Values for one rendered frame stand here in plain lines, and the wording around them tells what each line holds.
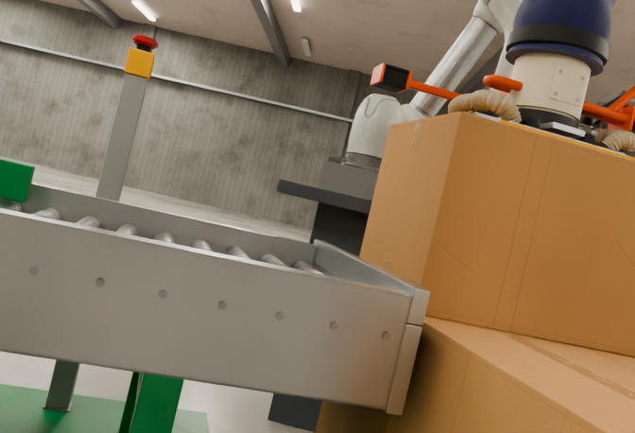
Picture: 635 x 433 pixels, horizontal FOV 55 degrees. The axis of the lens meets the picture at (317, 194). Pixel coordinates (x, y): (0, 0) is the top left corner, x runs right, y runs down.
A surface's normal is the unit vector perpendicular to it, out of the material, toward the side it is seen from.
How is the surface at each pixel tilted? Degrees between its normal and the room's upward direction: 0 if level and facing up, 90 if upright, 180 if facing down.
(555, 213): 90
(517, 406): 90
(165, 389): 90
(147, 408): 90
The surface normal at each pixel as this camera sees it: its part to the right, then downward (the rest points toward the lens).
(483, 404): -0.94, -0.22
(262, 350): 0.24, 0.04
